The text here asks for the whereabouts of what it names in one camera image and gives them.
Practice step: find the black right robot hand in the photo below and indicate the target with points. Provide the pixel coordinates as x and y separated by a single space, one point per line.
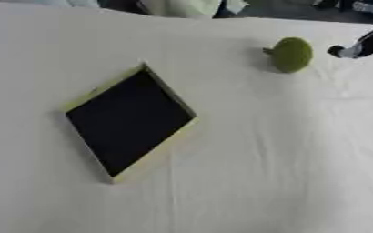
369 44

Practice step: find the tan cardboard box black inside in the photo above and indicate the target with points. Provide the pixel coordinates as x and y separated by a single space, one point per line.
128 121

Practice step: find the green round toy fruit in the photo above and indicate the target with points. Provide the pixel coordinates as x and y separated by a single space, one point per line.
292 54

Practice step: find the person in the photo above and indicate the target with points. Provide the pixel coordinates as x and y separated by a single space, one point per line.
187 7

